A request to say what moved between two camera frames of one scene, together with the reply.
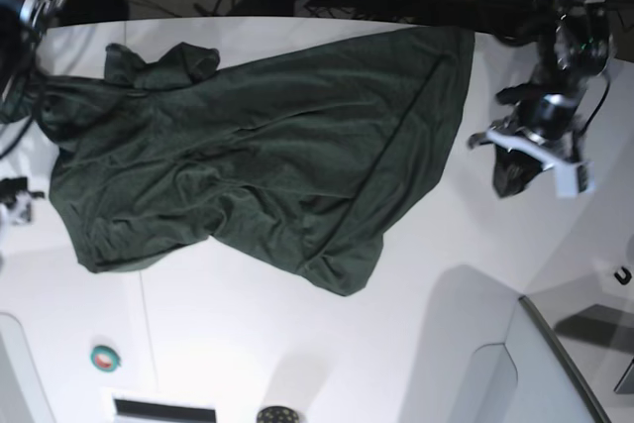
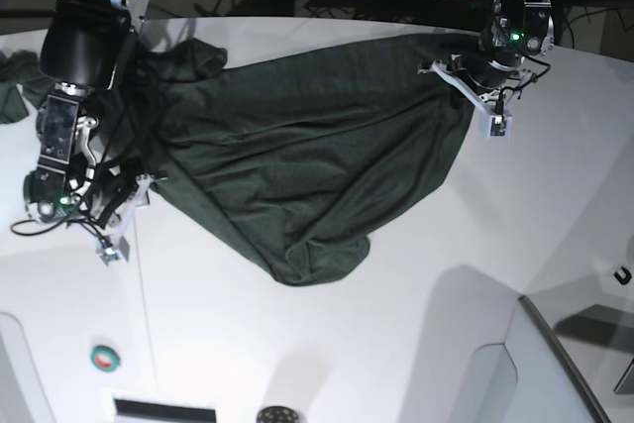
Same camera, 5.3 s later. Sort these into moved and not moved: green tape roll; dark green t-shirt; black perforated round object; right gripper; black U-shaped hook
Moved: dark green t-shirt; right gripper
Not moved: black perforated round object; black U-shaped hook; green tape roll
